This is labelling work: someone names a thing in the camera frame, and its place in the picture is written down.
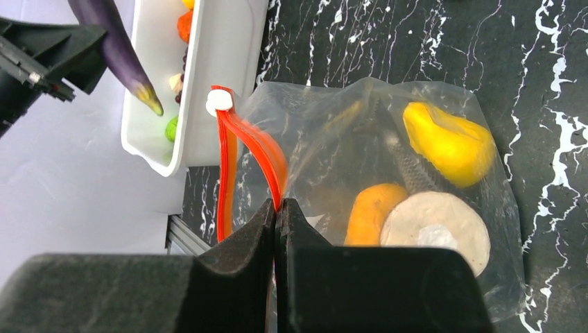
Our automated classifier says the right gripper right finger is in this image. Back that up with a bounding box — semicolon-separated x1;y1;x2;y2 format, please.
275;198;493;332

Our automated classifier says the orange fruit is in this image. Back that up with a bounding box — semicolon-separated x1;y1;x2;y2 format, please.
344;183;408;246

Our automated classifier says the garlic bulb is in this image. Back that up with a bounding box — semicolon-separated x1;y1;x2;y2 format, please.
168;73;183;95

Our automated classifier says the yellow bell pepper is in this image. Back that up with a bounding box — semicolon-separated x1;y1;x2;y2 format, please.
182;0;195;10

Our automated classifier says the purple eggplant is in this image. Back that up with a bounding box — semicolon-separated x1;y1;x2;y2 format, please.
68;0;164;117

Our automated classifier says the dark red grape bunch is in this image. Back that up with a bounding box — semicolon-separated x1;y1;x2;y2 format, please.
174;48;188;104

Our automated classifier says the grey toy fish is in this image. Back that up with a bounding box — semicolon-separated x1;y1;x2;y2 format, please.
365;99;442;194

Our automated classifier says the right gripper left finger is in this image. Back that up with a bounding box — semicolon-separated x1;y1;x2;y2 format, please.
1;200;276;332

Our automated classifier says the yellow pear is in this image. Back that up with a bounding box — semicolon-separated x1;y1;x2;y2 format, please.
402;102;495;188

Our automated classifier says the clear zip top bag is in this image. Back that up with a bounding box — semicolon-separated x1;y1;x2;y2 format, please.
207;78;525;322

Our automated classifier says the white plastic bin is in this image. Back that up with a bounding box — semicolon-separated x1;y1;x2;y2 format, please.
121;1;268;177

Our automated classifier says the orange persimmon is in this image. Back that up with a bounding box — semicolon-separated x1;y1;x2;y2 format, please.
177;10;193;44

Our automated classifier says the beige onion half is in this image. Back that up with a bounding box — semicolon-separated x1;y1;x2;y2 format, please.
380;191;491;276

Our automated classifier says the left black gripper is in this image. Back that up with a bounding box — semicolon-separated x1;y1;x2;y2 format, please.
1;17;107;135

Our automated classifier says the green cabbage toy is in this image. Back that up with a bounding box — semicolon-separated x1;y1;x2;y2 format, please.
164;116;179;142

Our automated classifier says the aluminium frame rail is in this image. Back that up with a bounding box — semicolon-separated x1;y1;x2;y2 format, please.
165;214;211;256

